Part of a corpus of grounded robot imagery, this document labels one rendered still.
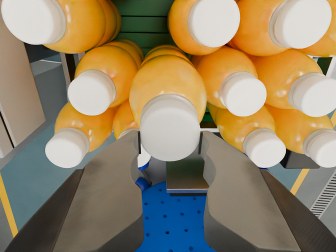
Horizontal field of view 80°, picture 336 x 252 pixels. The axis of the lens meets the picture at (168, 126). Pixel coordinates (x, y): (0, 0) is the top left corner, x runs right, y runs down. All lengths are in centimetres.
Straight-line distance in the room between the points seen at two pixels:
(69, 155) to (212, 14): 19
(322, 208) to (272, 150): 226
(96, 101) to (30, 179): 186
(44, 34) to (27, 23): 1
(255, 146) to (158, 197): 24
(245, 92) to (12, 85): 27
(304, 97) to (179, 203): 28
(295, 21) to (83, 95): 19
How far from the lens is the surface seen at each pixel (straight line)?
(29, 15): 21
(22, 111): 33
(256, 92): 21
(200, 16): 18
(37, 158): 188
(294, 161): 44
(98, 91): 20
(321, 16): 22
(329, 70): 41
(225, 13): 19
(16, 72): 32
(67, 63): 35
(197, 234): 37
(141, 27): 40
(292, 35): 21
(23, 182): 210
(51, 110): 132
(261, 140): 24
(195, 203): 41
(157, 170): 48
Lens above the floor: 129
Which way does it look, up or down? 63 degrees down
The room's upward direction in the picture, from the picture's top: 177 degrees clockwise
